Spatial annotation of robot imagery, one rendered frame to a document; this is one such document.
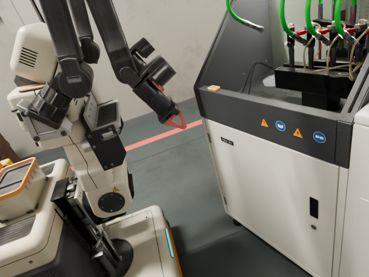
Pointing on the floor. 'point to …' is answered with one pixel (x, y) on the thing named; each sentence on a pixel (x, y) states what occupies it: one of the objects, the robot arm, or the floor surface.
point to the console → (357, 209)
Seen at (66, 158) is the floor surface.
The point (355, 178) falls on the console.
